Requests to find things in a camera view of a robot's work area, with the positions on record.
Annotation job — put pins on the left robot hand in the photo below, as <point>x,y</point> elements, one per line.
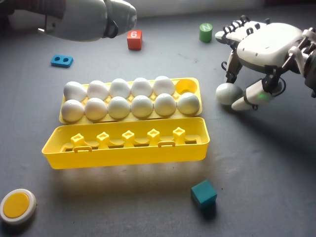
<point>84,19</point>

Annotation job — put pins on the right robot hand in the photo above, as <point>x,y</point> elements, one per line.
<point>266,42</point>

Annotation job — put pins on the white toy egg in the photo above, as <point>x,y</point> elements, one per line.
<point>225,93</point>
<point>141,87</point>
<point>163,85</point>
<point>188,103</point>
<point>97,89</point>
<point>95,108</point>
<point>74,90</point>
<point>142,106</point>
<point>72,110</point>
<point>119,88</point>
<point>119,107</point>
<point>165,104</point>

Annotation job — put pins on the yellow egg carton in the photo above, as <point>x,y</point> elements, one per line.
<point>123,155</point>

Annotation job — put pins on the blue block with two holes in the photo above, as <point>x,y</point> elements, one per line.
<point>61,61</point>

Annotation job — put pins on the red numbered cube block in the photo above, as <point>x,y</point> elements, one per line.
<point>134,40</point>

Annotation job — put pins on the green cylinder block with N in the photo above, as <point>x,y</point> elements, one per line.
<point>206,33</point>

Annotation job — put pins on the grey table cloth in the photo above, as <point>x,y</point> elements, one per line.
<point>259,160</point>

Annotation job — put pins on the teal cube block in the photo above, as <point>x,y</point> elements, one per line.
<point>203,195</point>

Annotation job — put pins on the white disc with yellow centre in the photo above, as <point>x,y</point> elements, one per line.
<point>16,206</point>

